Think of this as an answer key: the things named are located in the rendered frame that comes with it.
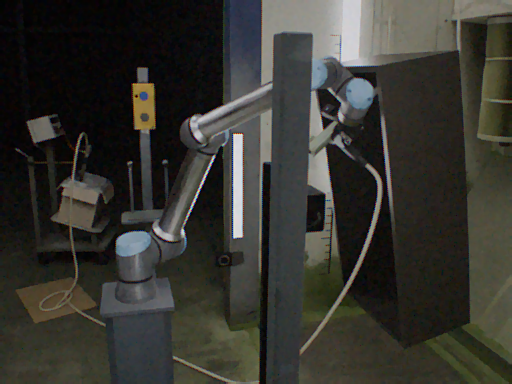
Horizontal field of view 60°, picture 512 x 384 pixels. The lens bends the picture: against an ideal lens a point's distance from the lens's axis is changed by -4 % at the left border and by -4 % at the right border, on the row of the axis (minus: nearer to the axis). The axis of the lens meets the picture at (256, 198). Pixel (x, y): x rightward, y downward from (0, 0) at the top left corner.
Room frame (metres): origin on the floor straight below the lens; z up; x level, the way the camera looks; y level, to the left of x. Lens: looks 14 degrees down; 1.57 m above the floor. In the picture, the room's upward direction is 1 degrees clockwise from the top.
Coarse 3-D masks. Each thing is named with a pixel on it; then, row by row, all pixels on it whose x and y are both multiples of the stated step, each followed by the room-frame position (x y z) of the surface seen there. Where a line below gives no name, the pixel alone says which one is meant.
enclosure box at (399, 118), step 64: (384, 64) 1.67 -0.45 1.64; (448, 64) 1.75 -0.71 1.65; (320, 128) 2.26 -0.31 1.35; (384, 128) 1.68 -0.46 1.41; (448, 128) 1.76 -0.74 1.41; (384, 192) 2.37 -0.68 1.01; (448, 192) 1.77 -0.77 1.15; (384, 256) 2.38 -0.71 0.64; (448, 256) 1.78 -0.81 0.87; (384, 320) 1.98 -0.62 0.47; (448, 320) 1.80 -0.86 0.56
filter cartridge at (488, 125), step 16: (496, 16) 2.72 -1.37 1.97; (496, 32) 2.73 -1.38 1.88; (496, 48) 2.72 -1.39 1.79; (496, 64) 2.72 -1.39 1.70; (496, 80) 2.71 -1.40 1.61; (496, 96) 2.70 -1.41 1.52; (480, 112) 2.84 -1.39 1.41; (496, 112) 2.69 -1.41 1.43; (480, 128) 2.81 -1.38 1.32; (496, 128) 2.69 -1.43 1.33
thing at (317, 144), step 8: (376, 88) 1.91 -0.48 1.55; (328, 128) 1.79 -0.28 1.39; (312, 136) 1.80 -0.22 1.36; (320, 136) 1.77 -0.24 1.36; (328, 136) 1.78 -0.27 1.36; (312, 144) 1.76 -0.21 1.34; (320, 144) 1.76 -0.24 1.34; (336, 144) 1.80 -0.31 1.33; (344, 144) 1.77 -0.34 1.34; (312, 152) 1.75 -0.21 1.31; (352, 152) 1.75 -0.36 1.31; (360, 152) 1.75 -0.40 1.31; (360, 160) 1.73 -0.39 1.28
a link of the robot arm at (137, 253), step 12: (120, 240) 1.85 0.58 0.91; (132, 240) 1.84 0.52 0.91; (144, 240) 1.84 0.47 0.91; (156, 240) 1.93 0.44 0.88; (120, 252) 1.81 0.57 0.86; (132, 252) 1.80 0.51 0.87; (144, 252) 1.83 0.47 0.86; (156, 252) 1.89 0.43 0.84; (120, 264) 1.81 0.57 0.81; (132, 264) 1.80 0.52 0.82; (144, 264) 1.82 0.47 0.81; (156, 264) 1.91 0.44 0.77; (120, 276) 1.82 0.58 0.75; (132, 276) 1.80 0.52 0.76; (144, 276) 1.82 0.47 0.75
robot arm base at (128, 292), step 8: (120, 280) 1.82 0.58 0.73; (144, 280) 1.82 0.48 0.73; (152, 280) 1.87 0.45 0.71; (120, 288) 1.81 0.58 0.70; (128, 288) 1.80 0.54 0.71; (136, 288) 1.80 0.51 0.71; (144, 288) 1.81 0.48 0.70; (152, 288) 1.84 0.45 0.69; (120, 296) 1.80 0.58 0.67; (128, 296) 1.78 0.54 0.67; (136, 296) 1.79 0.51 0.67; (144, 296) 1.80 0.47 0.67; (152, 296) 1.83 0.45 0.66
